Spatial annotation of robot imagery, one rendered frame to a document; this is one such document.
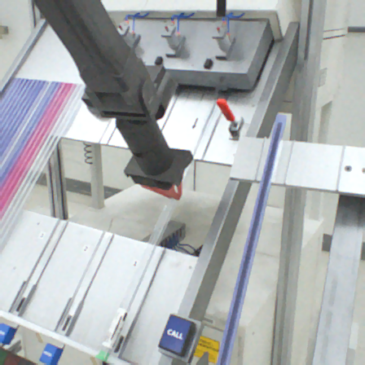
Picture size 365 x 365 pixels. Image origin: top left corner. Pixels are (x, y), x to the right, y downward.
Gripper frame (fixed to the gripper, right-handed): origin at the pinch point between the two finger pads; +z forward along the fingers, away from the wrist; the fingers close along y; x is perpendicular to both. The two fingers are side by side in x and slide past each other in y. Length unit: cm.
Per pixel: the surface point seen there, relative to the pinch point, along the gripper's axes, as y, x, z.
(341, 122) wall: 7, -129, 121
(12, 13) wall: 232, -161, 79
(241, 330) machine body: -9.3, 10.2, 32.5
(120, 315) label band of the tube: -0.1, 22.6, 1.7
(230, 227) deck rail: -10.3, 1.6, 4.7
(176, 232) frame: 20.8, -12.9, 42.9
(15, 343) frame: 60, 28, 54
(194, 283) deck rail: -9.2, 13.9, 2.5
